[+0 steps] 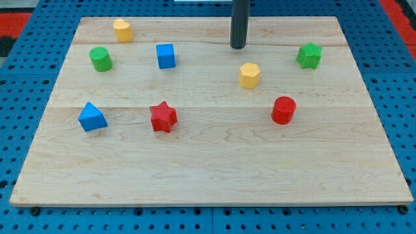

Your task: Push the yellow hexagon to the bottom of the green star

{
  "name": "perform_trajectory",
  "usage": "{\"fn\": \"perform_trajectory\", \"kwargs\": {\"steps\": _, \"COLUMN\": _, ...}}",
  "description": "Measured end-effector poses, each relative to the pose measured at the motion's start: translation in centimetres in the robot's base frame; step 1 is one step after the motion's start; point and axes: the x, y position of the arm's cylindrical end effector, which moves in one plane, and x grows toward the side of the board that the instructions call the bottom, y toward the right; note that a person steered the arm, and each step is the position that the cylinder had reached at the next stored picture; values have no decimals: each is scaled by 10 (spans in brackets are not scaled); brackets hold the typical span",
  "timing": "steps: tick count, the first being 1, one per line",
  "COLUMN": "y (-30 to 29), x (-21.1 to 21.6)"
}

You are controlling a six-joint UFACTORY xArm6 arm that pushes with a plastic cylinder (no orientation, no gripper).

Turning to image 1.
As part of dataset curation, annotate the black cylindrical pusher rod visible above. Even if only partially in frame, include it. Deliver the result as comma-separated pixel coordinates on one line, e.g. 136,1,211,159
229,0,250,49

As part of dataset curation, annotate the yellow hexagon block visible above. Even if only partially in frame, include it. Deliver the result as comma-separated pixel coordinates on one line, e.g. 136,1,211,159
239,63,261,89

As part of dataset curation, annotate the green star block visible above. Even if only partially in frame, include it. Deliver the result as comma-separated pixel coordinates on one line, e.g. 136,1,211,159
296,42,323,69

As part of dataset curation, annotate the red star block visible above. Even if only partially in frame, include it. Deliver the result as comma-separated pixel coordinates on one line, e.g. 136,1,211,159
149,101,177,133

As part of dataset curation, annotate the blue cube block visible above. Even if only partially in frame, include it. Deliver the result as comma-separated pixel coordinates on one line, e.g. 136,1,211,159
156,44,176,69

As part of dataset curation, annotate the red cylinder block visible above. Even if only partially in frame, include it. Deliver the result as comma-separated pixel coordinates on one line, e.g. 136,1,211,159
271,96,296,125

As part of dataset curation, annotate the yellow heart block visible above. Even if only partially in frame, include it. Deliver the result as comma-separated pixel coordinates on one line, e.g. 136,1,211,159
113,19,133,42

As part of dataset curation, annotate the light wooden board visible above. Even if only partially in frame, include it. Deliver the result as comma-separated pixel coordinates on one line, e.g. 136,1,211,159
10,16,413,207

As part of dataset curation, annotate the green cylinder block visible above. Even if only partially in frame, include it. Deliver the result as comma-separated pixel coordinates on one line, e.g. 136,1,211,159
88,47,112,72

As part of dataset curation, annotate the blue triangle block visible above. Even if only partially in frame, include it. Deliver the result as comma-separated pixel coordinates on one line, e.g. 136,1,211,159
78,102,108,131

